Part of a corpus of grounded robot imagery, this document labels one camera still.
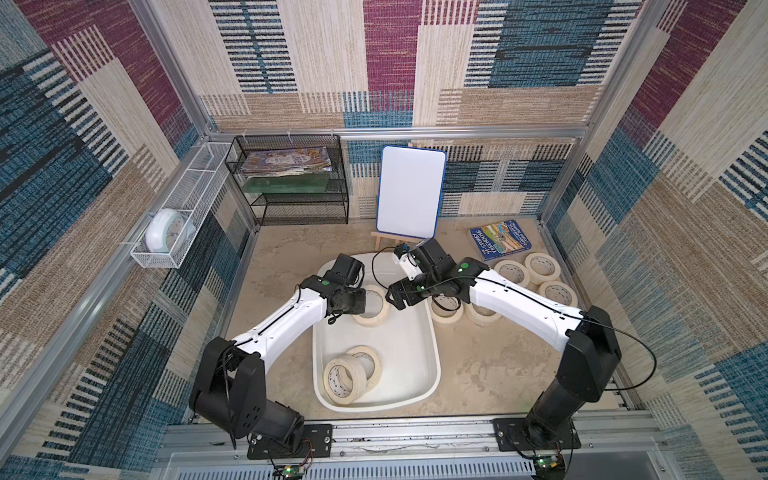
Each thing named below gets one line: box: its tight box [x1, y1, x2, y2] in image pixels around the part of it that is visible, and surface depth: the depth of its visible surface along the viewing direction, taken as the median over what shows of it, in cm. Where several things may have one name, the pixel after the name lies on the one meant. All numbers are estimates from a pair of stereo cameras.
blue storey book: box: [470, 219, 532, 262], surface depth 114 cm
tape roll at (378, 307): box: [352, 284, 392, 327], surface depth 84 cm
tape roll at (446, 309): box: [431, 293, 464, 324], surface depth 93 cm
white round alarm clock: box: [145, 208, 196, 255], surface depth 64 cm
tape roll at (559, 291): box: [538, 280, 578, 308], surface depth 100 cm
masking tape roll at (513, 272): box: [494, 260, 529, 288], surface depth 105 cm
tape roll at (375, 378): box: [346, 345, 382, 393], surface depth 86 cm
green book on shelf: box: [242, 174, 329, 194], surface depth 99 cm
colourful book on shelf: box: [241, 146, 333, 177], surface depth 83 cm
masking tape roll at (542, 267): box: [524, 252, 561, 284], surface depth 104 cm
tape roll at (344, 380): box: [323, 356, 367, 405], surface depth 79 cm
